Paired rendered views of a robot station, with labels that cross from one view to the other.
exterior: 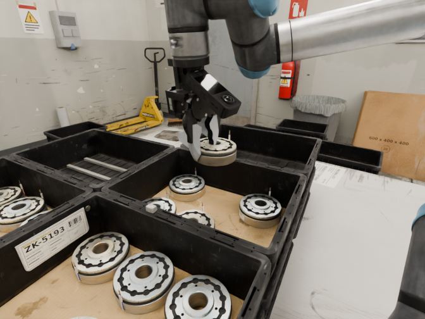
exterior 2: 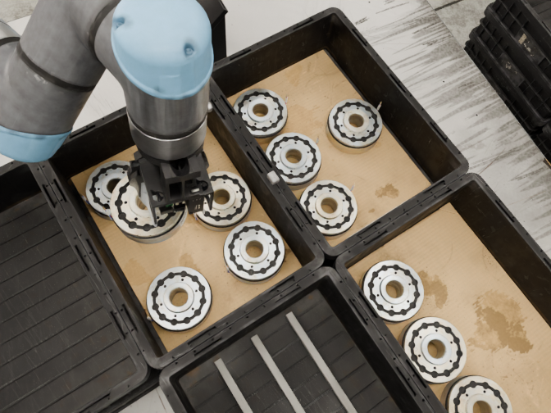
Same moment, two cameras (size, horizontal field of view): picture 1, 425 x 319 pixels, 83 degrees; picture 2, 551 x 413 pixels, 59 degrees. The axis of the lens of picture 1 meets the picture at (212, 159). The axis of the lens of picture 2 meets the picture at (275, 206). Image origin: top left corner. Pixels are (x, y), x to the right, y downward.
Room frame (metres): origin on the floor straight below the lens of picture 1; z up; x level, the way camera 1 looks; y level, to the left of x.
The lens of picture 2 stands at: (0.68, 0.23, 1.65)
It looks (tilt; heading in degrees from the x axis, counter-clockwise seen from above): 69 degrees down; 198
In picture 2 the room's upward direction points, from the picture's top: 11 degrees clockwise
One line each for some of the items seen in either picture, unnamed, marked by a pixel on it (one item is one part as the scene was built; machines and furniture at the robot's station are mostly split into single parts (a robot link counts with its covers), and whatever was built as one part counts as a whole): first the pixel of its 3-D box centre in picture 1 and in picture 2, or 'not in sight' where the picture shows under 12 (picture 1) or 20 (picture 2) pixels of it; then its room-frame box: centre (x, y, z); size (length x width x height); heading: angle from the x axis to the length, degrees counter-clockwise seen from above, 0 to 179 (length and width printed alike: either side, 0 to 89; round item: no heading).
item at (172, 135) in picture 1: (171, 134); not in sight; (1.49, 0.26, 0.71); 0.22 x 0.19 x 0.01; 55
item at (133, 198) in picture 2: (214, 143); (147, 200); (0.53, -0.01, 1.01); 0.05 x 0.05 x 0.01
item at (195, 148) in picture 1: (187, 140); not in sight; (0.50, 0.05, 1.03); 0.06 x 0.03 x 0.09; 47
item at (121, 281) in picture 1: (144, 274); (293, 157); (0.30, 0.12, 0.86); 0.10 x 0.10 x 0.01
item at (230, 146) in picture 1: (214, 145); (147, 201); (0.53, -0.01, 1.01); 0.10 x 0.10 x 0.01
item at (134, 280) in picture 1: (143, 272); (293, 156); (0.30, 0.12, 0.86); 0.05 x 0.05 x 0.01
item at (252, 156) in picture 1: (251, 159); (8, 315); (0.76, -0.14, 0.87); 0.40 x 0.30 x 0.11; 61
